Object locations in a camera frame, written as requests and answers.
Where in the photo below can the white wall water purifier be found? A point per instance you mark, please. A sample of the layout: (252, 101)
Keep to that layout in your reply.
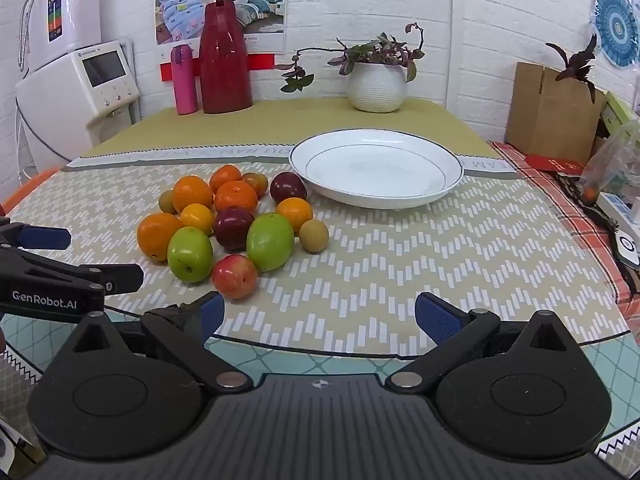
(75, 5)

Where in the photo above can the small orange fruit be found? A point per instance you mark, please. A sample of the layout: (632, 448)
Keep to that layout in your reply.
(590, 194)

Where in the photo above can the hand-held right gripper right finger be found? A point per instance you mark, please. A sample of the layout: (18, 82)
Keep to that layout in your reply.
(435, 317)

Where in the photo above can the red thermos jug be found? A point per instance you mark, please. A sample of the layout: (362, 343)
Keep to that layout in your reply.
(225, 60)

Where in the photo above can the brown longan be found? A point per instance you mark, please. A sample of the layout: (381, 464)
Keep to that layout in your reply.
(313, 235)
(166, 201)

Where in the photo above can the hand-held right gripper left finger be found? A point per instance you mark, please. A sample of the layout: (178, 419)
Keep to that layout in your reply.
(212, 310)

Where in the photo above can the orange tangerine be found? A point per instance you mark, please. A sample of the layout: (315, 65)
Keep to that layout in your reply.
(225, 176)
(192, 193)
(236, 196)
(294, 212)

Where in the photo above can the small white device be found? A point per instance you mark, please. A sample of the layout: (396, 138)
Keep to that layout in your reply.
(627, 246)

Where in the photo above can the plaid cloth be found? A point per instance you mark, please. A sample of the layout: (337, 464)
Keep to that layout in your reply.
(560, 205)

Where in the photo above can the red apple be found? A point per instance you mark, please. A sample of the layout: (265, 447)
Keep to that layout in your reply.
(235, 277)

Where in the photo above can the green box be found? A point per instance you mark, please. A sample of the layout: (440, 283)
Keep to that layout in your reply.
(617, 110)

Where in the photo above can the white wall pipe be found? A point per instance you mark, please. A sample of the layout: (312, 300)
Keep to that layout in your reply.
(450, 35)

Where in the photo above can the small yellow orange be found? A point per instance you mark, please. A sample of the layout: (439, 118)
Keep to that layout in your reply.
(197, 218)

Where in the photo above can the white ribbed plant pot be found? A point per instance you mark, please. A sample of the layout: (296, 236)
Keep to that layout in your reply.
(377, 87)

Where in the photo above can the large green apple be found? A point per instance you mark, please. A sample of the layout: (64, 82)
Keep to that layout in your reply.
(270, 242)

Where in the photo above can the dark purple plant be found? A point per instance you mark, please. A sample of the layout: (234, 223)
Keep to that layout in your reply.
(580, 62)

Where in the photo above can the large orange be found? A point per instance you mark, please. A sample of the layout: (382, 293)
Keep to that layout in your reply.
(157, 237)

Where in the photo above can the dark red plum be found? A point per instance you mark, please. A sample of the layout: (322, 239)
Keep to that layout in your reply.
(233, 227)
(288, 187)

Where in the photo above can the pink bottle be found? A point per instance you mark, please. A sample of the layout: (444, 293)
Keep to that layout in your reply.
(183, 80)

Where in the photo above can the red envelope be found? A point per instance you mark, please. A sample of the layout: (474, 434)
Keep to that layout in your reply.
(552, 163)

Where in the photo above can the purple green trailing plant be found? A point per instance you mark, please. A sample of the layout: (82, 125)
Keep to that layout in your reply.
(372, 52)

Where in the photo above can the white plate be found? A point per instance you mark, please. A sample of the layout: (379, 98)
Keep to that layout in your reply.
(375, 165)

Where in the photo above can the blue round wall decoration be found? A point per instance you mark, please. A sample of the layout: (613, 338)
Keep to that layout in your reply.
(617, 27)

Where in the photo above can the cardboard box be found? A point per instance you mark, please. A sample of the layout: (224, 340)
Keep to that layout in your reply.
(545, 115)

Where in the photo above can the white machine with screen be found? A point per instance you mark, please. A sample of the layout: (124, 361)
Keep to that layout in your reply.
(50, 100)

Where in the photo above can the clear plastic bag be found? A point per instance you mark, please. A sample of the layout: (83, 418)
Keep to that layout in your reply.
(615, 155)

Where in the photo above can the small green apple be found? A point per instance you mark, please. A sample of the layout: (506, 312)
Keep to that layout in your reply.
(190, 255)

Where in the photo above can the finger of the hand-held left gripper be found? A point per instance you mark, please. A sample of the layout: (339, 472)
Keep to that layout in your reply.
(125, 277)
(45, 237)

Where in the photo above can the green chevron tablecloth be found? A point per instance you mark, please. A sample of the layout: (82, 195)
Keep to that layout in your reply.
(400, 260)

